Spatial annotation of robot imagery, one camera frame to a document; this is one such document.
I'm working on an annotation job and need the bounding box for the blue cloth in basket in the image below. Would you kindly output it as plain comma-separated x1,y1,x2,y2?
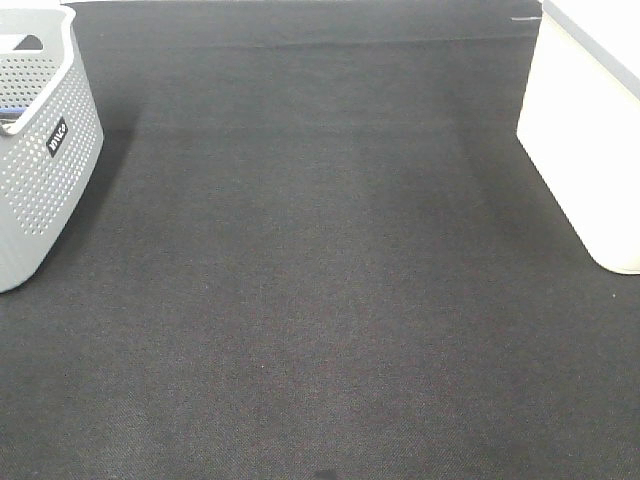
0,107,25,122

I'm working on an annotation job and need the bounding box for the white plastic storage bin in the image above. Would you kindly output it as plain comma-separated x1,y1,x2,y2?
517,1,639,275

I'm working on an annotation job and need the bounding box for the grey perforated laundry basket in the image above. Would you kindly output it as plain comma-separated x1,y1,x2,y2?
1,1,104,292

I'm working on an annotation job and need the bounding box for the black fabric table mat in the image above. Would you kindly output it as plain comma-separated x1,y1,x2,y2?
1,1,639,479

